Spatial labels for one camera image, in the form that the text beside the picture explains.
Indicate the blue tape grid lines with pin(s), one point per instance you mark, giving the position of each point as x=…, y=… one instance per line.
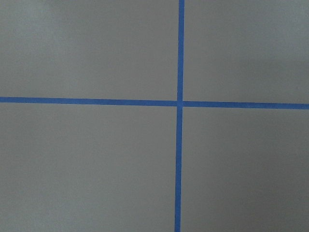
x=154, y=115

